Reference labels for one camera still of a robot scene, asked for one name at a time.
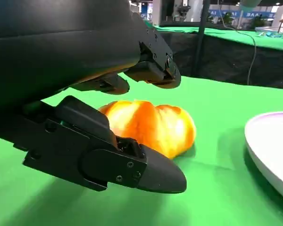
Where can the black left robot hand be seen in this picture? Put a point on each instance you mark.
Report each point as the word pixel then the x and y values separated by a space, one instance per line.
pixel 49 47

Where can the orange and white bread roll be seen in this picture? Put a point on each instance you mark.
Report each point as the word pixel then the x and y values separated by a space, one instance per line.
pixel 155 124

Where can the black stand pole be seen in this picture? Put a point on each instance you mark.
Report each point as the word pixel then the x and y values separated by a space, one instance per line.
pixel 201 35

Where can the black table skirt cloth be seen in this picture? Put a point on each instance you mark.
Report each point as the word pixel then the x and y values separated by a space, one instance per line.
pixel 226 58

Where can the green neighbouring table cloth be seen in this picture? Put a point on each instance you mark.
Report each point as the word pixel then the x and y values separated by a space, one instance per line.
pixel 226 34

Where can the clear plastic tray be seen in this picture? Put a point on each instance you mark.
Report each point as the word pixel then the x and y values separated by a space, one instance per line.
pixel 273 31

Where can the lilac plate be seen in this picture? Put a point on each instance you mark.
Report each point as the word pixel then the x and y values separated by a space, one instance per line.
pixel 273 141

